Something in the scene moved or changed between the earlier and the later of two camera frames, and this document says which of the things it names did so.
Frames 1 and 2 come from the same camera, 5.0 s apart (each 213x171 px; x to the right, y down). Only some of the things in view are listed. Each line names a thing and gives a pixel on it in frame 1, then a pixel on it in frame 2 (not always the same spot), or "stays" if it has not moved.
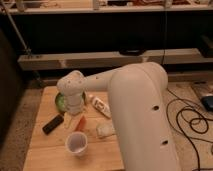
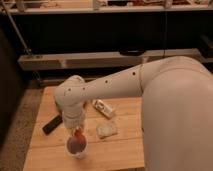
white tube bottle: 101,106 stays
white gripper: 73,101 → 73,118
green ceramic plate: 61,104 stays
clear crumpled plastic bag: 104,130 stays
